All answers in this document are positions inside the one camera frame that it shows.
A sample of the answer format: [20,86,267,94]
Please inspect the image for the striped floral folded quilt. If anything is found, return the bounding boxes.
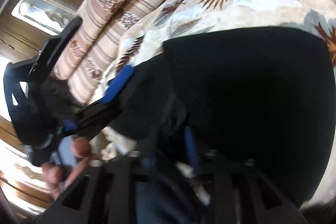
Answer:
[54,0,164,104]

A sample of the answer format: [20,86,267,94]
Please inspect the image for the black pants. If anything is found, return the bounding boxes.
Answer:
[110,27,335,206]

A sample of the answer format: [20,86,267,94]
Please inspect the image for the wooden glass door cabinet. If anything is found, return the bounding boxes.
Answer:
[1,0,84,218]

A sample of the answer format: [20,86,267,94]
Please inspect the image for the leaf pattern fleece blanket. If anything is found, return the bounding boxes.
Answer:
[102,0,335,210]

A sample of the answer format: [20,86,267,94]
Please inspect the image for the operator dark trouser leg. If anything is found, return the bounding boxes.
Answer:
[135,158,209,223]

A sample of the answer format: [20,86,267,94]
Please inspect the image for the operator left hand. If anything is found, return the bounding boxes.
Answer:
[41,137,101,200]

